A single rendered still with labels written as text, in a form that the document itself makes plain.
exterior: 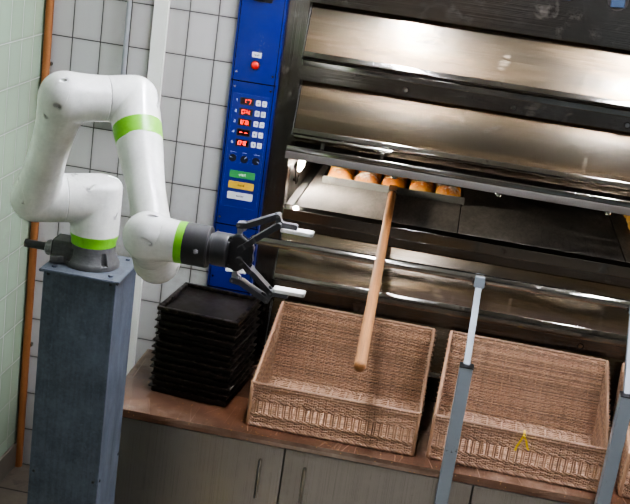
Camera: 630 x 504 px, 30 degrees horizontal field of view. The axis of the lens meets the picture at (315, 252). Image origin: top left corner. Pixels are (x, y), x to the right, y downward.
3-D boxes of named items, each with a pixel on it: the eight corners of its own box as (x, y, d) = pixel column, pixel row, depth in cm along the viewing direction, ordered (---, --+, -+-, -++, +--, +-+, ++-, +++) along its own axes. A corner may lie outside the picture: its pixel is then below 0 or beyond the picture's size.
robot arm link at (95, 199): (55, 234, 323) (60, 167, 318) (111, 235, 330) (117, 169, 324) (65, 250, 312) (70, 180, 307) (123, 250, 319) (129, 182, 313)
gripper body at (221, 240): (217, 224, 259) (259, 231, 258) (213, 261, 261) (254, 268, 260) (210, 233, 252) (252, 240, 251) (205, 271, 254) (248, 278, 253)
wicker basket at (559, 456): (435, 399, 423) (448, 327, 415) (594, 431, 415) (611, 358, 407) (423, 459, 377) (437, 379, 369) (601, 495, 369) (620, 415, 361)
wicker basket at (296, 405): (270, 370, 428) (280, 298, 420) (425, 399, 422) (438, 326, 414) (242, 425, 382) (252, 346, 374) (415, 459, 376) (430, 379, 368)
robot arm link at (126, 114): (97, 91, 291) (109, 62, 281) (147, 94, 297) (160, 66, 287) (105, 155, 284) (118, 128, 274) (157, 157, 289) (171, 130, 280)
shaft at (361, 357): (364, 374, 282) (366, 363, 281) (352, 372, 283) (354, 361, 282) (395, 199, 445) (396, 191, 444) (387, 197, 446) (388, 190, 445)
